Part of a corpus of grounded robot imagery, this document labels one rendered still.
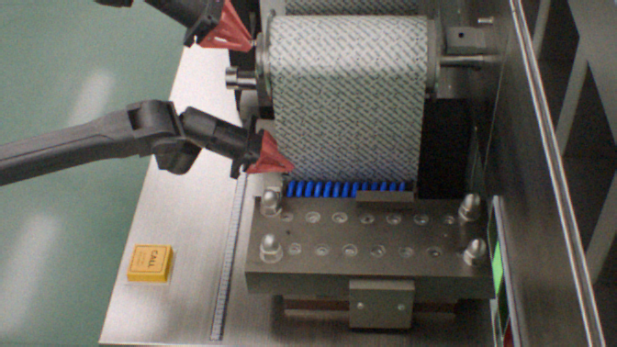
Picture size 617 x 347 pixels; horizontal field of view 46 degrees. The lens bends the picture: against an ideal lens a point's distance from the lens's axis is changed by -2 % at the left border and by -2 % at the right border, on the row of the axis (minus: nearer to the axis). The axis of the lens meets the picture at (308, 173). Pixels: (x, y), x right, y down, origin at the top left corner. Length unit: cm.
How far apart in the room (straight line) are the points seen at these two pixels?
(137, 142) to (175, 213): 31
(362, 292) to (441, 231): 17
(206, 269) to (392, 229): 35
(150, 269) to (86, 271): 126
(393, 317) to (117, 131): 52
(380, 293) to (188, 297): 35
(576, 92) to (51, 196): 238
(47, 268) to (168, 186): 121
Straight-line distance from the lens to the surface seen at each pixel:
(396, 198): 124
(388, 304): 119
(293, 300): 125
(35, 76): 347
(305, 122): 120
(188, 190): 148
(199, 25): 114
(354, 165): 126
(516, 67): 93
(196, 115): 121
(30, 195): 291
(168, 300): 132
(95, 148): 118
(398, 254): 119
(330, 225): 122
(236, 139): 122
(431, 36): 114
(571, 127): 73
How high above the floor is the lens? 196
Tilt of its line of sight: 46 degrees down
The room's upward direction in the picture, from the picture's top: 3 degrees counter-clockwise
